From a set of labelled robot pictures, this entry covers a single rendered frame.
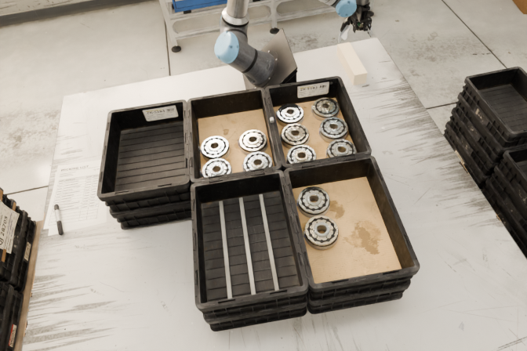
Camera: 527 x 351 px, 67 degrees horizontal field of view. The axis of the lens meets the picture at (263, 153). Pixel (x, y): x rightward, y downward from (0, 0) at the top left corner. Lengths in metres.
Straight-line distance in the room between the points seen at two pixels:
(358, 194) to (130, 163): 0.83
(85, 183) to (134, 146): 0.27
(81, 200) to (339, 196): 0.98
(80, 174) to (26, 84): 1.98
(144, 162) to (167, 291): 0.47
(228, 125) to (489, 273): 1.02
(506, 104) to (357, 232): 1.28
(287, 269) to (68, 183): 0.97
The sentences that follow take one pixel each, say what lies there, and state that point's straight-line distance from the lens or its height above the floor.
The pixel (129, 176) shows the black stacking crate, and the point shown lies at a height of 0.83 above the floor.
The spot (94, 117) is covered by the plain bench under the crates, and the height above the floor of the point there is 0.70.
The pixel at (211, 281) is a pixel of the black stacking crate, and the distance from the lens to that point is 1.23.
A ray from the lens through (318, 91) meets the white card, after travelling 1.60.
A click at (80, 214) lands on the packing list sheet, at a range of 1.66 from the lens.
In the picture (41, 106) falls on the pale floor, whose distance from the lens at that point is 3.38.
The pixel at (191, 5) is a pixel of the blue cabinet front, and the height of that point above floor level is 0.35.
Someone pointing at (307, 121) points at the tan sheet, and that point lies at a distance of 1.55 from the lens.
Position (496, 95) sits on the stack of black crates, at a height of 0.49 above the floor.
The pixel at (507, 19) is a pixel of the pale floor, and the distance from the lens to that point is 3.94.
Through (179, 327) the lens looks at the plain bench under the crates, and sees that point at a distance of 1.35.
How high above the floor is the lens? 1.96
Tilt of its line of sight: 51 degrees down
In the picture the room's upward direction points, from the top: 6 degrees counter-clockwise
